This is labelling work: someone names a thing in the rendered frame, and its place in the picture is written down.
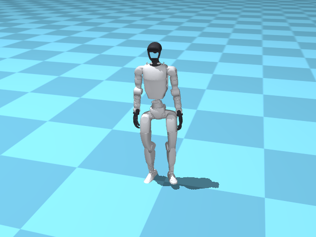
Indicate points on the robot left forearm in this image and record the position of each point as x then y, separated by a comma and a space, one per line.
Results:
177, 102

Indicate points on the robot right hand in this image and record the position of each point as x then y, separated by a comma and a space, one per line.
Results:
135, 118

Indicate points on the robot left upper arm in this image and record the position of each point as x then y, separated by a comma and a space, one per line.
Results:
172, 72

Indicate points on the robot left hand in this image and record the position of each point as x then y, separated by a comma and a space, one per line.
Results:
179, 114

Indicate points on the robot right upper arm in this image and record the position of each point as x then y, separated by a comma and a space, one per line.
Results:
138, 80

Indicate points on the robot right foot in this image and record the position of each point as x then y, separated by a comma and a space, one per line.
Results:
150, 176

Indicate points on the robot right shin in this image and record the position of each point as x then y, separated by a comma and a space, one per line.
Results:
150, 158

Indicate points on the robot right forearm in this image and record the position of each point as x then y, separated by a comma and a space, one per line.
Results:
137, 101

